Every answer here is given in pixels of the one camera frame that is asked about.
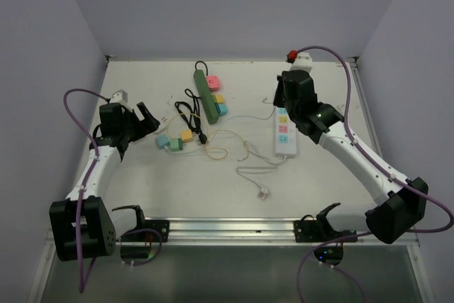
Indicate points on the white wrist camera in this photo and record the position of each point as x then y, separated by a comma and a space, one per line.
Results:
300, 61
121, 96

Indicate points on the yellow plug adapter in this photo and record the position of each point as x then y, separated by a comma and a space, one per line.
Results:
218, 99

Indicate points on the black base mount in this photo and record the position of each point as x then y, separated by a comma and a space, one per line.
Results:
306, 230
160, 226

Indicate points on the green power strip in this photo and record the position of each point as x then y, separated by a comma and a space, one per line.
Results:
205, 95

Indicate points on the green usb charger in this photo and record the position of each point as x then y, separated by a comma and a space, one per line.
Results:
176, 144

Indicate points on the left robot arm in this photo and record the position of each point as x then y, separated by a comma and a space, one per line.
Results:
105, 156

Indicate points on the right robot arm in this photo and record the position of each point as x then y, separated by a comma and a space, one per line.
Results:
398, 202

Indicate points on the blue usb charger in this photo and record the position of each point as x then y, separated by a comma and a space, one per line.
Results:
162, 141

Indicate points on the pink plug adapter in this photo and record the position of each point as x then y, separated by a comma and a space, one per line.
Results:
214, 83

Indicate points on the blue plug adapter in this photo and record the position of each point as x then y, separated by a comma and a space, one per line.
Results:
221, 108

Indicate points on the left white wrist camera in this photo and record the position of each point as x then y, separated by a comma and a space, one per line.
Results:
121, 96

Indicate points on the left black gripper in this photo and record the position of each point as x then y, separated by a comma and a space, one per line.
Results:
149, 125

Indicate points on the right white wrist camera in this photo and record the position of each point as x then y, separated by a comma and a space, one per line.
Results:
300, 61

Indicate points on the white power strip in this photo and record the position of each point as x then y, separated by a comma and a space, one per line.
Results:
285, 137

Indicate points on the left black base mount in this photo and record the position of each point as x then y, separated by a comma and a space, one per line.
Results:
160, 226

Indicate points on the aluminium front rail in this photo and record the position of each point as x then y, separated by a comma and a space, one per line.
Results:
230, 230

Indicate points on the white usb charger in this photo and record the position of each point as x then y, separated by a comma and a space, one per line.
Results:
162, 126

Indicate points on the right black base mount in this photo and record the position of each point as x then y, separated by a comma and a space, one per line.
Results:
306, 230

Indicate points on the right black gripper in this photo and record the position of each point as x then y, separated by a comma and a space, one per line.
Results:
277, 101

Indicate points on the yellow usb charger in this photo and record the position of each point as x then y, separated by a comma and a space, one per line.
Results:
186, 136

